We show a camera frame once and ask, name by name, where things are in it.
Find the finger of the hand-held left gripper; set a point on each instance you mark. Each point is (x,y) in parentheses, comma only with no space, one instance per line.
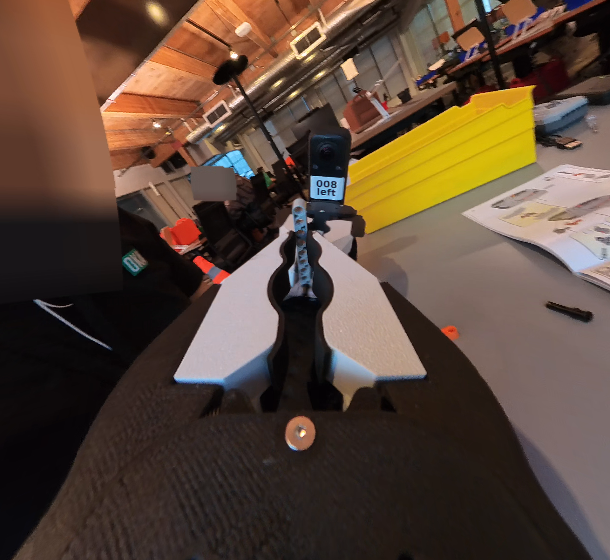
(343,236)

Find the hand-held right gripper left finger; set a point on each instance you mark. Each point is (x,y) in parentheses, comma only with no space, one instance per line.
(233,331)

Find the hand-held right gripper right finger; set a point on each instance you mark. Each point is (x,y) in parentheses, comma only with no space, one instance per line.
(367,331)

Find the grey perforated toy beam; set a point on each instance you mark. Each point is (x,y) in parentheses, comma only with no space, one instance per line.
(301,245)

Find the grey desk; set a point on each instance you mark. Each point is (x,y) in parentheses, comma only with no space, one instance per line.
(476,293)

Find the black monitor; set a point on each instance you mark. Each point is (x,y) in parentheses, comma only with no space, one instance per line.
(317,121)

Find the brown bag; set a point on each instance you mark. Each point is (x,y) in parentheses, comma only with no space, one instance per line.
(362,109)

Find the orange safety vest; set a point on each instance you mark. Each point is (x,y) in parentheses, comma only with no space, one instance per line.
(212,270)

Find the small orange toy pin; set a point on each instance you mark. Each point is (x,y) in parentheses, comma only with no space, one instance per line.
(450,332)

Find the yellow plastic bin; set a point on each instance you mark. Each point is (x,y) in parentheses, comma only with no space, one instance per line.
(443,159)

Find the white vent grille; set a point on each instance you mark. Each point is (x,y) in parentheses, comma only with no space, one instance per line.
(308,40)
(217,113)

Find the black stand pole with base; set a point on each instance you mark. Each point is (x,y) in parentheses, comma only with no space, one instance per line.
(231,69)

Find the person's black shirt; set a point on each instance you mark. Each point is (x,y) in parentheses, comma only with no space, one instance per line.
(57,402)

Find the black toy axle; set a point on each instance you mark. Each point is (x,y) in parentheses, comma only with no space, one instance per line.
(569,311)

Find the open instruction booklet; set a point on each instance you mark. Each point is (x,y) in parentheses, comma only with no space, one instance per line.
(548,217)

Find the thin black pole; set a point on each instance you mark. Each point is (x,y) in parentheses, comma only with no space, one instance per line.
(486,21)

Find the small black connector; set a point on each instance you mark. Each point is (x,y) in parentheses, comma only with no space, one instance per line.
(562,142)

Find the pale blue case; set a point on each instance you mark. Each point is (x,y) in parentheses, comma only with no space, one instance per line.
(560,114)

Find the small clear plastic piece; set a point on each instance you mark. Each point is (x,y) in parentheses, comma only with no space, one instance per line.
(593,122)

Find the black flat box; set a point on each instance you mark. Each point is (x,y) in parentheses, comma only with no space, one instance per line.
(588,90)

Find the silver air duct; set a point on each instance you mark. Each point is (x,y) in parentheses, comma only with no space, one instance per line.
(305,69)

